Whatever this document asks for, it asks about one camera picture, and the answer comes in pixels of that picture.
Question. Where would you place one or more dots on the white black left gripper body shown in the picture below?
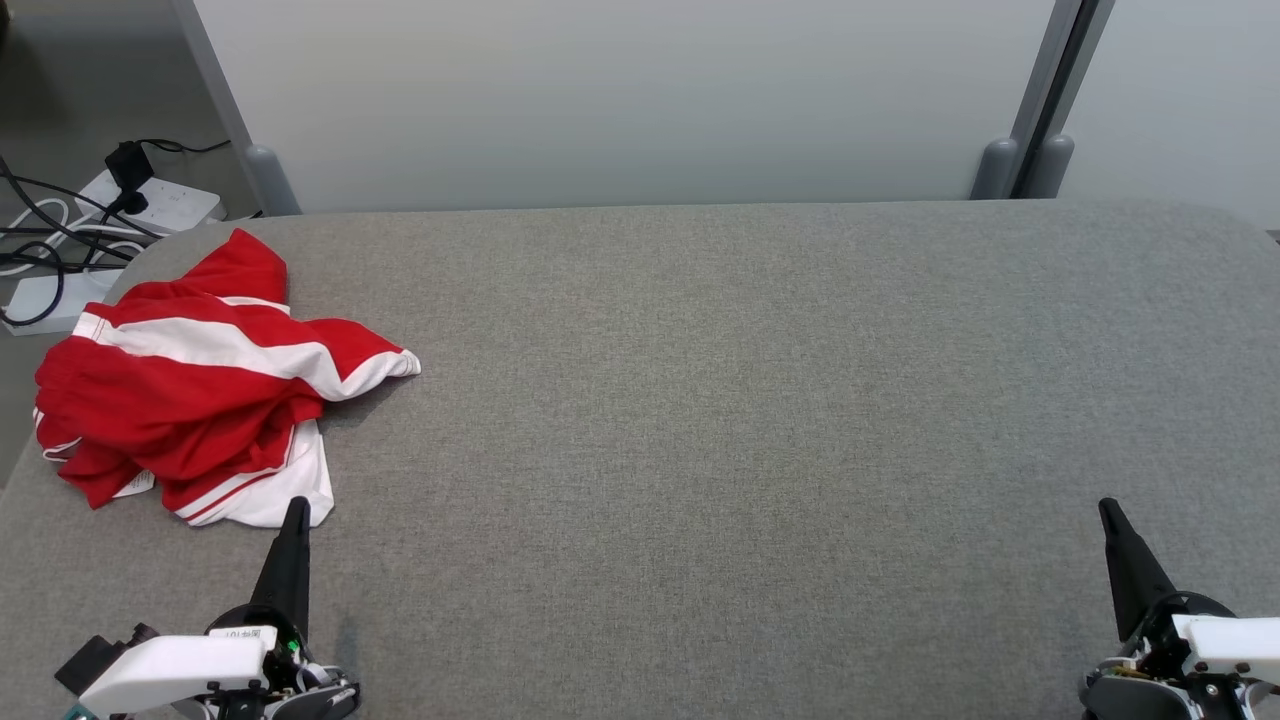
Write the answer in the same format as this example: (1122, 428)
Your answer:
(180, 665)

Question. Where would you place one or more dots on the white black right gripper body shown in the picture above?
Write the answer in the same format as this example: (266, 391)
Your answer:
(1220, 645)

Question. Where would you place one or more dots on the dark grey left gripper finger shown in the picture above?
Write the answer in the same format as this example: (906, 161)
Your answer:
(288, 570)

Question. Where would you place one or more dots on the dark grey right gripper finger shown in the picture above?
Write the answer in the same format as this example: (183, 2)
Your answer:
(1135, 580)

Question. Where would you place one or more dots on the red basketball jersey number 23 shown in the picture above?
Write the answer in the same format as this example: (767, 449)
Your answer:
(262, 495)

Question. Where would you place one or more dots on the white power strip with adapter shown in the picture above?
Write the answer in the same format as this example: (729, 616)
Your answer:
(180, 205)

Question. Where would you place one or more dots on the black plug adapter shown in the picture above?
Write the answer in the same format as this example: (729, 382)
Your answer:
(130, 165)

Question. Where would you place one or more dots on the grey single-footed partition post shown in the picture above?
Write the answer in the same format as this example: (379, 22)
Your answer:
(225, 100)

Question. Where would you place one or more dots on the grey double-footed partition post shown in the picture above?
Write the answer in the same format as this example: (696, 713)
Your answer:
(1035, 100)

